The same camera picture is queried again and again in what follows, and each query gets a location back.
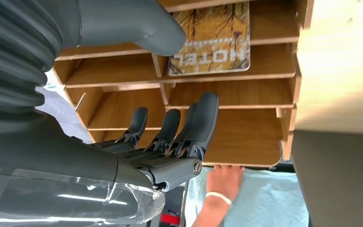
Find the person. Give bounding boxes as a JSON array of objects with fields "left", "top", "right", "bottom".
[{"left": 184, "top": 165, "right": 309, "bottom": 227}]

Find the wooden card organizer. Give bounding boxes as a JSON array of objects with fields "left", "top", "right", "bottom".
[{"left": 52, "top": 0, "right": 315, "bottom": 168}]

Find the yellow patterned hotel card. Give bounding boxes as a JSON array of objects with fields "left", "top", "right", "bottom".
[{"left": 168, "top": 1, "right": 251, "bottom": 77}]

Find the red barrier belt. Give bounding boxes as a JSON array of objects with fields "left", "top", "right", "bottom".
[{"left": 160, "top": 213, "right": 182, "bottom": 227}]

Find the white bracelet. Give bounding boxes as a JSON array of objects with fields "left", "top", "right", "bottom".
[{"left": 204, "top": 191, "right": 233, "bottom": 208}]

